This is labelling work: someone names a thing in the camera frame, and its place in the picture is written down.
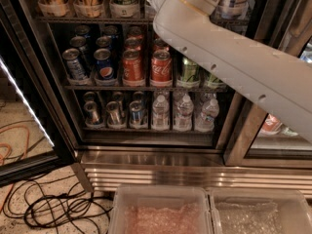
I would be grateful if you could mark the front silver can left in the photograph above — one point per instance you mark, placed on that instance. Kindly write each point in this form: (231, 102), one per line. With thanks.
(93, 116)

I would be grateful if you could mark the front green can right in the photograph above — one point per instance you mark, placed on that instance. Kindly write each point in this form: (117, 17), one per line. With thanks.
(212, 82)

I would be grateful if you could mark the front silver can middle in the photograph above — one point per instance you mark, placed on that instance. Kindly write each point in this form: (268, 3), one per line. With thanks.
(116, 118)

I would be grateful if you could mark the middle orange soda can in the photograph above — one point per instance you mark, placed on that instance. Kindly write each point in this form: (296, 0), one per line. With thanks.
(132, 43)

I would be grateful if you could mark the wire shelf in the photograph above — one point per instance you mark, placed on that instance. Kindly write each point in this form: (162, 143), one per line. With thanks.
(222, 22)
(146, 89)

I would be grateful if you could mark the water bottle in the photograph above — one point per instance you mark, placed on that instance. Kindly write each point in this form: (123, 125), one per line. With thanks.
(160, 114)
(183, 114)
(205, 121)

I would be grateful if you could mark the water bottle left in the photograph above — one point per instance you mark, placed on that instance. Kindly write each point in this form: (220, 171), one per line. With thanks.
(160, 114)

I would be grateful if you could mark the steel fridge base grille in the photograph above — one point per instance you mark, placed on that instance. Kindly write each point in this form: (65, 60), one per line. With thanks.
(106, 170)

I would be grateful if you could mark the front coca-cola can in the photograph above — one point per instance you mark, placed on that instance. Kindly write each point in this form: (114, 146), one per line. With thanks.
(161, 69)

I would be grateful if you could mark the front diet pepsi can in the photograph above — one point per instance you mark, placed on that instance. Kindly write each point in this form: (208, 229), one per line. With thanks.
(78, 75)

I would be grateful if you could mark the front blue silver can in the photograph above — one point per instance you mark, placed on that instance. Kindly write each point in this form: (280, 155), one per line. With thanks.
(137, 114)

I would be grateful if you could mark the middle diet pepsi can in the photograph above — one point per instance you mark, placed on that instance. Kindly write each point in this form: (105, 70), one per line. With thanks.
(80, 43)

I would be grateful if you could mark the green can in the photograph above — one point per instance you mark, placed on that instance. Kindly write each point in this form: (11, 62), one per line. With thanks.
(188, 74)
(212, 82)

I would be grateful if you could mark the water bottle middle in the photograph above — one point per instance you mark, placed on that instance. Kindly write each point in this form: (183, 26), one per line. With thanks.
(183, 114)

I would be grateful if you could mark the front blue pepsi can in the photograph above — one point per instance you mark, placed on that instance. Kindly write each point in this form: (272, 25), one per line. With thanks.
(106, 68)

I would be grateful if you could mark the water bottle right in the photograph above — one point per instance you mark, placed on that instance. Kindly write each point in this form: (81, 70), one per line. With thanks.
(205, 121)

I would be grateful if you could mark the diet pepsi can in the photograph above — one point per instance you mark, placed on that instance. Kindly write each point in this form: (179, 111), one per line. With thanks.
(80, 43)
(78, 75)

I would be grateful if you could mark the blue pepsi can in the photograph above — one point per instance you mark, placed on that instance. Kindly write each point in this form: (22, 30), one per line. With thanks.
(104, 42)
(106, 68)

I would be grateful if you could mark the front green can left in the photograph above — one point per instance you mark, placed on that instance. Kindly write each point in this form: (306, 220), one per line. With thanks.
(188, 74)

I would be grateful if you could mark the middle wire shelf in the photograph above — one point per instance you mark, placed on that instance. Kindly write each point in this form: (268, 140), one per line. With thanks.
(146, 89)

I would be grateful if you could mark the open fridge glass door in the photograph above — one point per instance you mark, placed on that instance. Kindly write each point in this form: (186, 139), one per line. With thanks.
(26, 123)

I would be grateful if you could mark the top wire shelf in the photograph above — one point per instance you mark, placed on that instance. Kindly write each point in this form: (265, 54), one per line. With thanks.
(222, 22)

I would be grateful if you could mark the clear bin pink wrap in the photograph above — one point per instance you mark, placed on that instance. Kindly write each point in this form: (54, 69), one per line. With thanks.
(160, 209)

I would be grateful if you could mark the orange soda can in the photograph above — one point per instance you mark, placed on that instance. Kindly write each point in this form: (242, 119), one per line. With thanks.
(132, 43)
(133, 74)

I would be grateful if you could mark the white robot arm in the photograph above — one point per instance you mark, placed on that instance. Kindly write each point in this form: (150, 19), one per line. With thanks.
(275, 81)

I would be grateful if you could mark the coca-cola can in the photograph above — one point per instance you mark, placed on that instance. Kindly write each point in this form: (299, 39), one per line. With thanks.
(159, 44)
(161, 69)

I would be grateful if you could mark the middle coca-cola can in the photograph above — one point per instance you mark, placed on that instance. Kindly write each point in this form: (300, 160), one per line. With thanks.
(159, 44)

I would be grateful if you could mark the middle blue pepsi can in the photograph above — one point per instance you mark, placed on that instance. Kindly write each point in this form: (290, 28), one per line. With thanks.
(104, 42)

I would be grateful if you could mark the front orange soda can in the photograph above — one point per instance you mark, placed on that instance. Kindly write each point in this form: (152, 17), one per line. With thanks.
(133, 74)

